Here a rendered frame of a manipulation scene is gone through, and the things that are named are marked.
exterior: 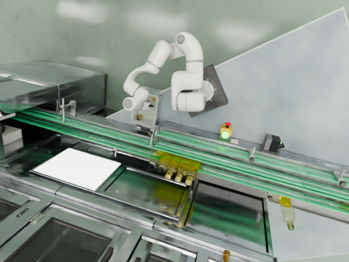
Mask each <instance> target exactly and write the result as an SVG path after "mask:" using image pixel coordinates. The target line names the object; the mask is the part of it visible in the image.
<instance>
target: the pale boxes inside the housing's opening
mask: <svg viewBox="0 0 349 262"><path fill-rule="evenodd" d="M12 116H15V113H13V114H9V115H6V116H3V117H0V121H1V120H4V119H7V118H9V117H12ZM3 125H4V126H5V128H6V129H5V131H4V132H3V133H2V137H3V143H4V146H5V145H7V144H9V143H12V142H14V141H16V140H18V139H21V138H22V132H21V129H19V128H15V127H12V126H8V125H5V124H3Z"/></svg>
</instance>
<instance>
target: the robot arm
mask: <svg viewBox="0 0 349 262"><path fill-rule="evenodd" d="M182 56H185V57H186V71H176V72H174V73H173V75H172V78H171V106H172V109H173V110H174V111H186V112H198V111H202V110H203V109H204V108H205V105H206V101H208V100H210V99H211V98H212V96H213V93H214V88H213V86H212V84H211V83H209V82H207V81H203V62H204V59H203V51H202V48H201V45H200V43H199V42H198V40H197V39H196V38H195V37H194V36H193V35H192V34H190V33H188V32H184V31H182V32H179V33H178V34H177V35H176V38H175V42H173V43H169V42H167V41H164V40H161V41H158V42H157V43H156V45H155V47H154V48H153V50H152V52H151V54H150V56H149V57H148V59H147V61H146V63H145V64H144V65H143V66H140V67H138V68H136V69H134V70H133V71H132V72H131V73H130V74H129V75H128V77H127V79H126V81H125V83H124V85H123V89H124V91H125V92H126V93H128V94H129V95H131V96H132V97H127V98H125V99H124V101H123V107H124V109H125V110H127V111H139V110H141V109H142V110H149V109H150V107H154V106H153V105H152V104H151V102H147V101H145V100H146V99H147V98H148V96H149V92H148V91H147V90H146V89H145V88H143V87H142V86H141V85H139V84H138V83H136V82H135V81H134V80H135V78H136V76H137V75H138V74H140V73H142V72H147V73H152V74H158V73H159V72H160V70H161V68H162V66H163V65H164V63H165V61H166V60H171V59H175V58H179V57H182ZM182 90H193V91H192V92H191V93H181V91H182Z"/></svg>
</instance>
